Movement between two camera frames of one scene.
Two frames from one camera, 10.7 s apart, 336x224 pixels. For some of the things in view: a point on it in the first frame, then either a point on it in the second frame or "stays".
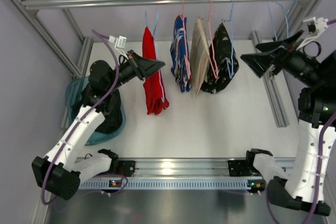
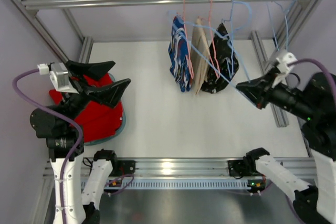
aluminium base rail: x=213 y=174 stays
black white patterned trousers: x=223 y=61 stays
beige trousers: x=200 y=52 stays
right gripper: x=281 y=56 to x=266 y=91
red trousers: x=154 y=86 to x=96 y=120
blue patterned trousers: x=180 y=61 stays
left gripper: x=136 y=65 to x=77 y=85
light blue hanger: x=285 y=12 stays
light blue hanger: x=151 y=33 to x=172 y=17
